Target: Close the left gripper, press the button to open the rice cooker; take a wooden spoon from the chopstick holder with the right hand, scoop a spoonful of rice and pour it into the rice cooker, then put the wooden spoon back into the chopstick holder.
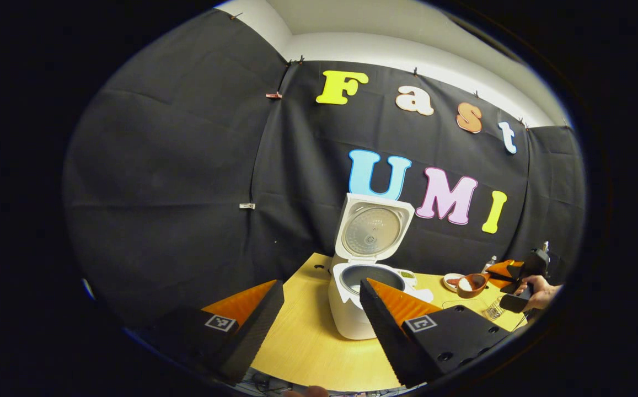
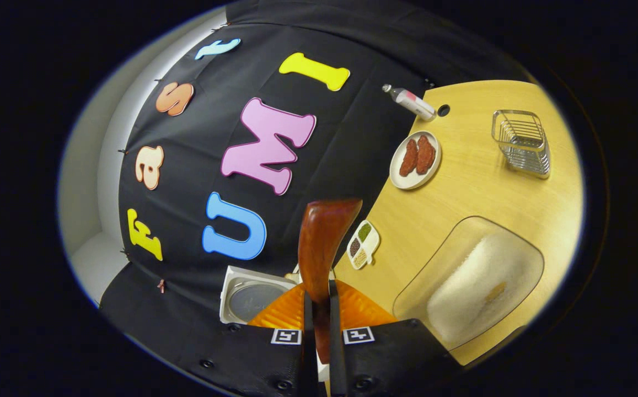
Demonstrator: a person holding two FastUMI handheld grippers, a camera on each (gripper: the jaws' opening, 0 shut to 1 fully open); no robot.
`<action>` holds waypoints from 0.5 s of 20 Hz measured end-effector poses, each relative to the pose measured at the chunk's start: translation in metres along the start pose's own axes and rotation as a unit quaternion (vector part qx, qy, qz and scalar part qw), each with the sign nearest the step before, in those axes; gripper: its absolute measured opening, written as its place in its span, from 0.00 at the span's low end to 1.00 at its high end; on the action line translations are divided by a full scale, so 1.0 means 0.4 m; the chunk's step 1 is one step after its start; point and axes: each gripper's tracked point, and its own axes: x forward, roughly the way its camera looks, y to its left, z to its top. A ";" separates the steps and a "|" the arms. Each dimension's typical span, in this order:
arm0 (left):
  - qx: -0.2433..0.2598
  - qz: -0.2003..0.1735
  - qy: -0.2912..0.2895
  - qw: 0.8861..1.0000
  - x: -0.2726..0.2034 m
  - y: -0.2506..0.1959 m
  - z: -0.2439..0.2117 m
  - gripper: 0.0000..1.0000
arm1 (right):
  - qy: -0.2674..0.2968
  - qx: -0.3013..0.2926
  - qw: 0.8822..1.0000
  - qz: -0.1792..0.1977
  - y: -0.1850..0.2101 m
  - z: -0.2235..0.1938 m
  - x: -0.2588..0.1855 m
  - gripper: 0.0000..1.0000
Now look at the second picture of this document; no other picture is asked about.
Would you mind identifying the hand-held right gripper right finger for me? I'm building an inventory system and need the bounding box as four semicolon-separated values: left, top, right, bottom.
329;280;463;397

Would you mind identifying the brown wooden spoon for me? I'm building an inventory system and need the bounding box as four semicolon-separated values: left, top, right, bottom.
298;198;363;364

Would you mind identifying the white round plate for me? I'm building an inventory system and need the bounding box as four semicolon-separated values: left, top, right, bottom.
389;130;442;191

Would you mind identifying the black backdrop cloth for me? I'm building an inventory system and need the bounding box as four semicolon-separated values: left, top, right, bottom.
98;0;529;397

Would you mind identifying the white divided seasoning dish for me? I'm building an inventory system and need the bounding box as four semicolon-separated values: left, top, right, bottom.
346;220;381;271

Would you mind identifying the reddish brown meat piece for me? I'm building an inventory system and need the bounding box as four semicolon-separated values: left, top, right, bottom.
399;138;420;178
416;135;437;175

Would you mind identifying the small clear plastic bottle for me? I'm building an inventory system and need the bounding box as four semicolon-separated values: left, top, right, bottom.
382;84;437;122

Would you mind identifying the wire chopstick holder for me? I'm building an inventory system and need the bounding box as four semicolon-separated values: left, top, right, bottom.
491;109;551;180

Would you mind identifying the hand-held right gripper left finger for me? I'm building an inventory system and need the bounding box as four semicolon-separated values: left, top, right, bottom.
178;284;319;397

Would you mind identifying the white rice cooker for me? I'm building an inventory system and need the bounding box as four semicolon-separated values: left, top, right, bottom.
219;265;331;382

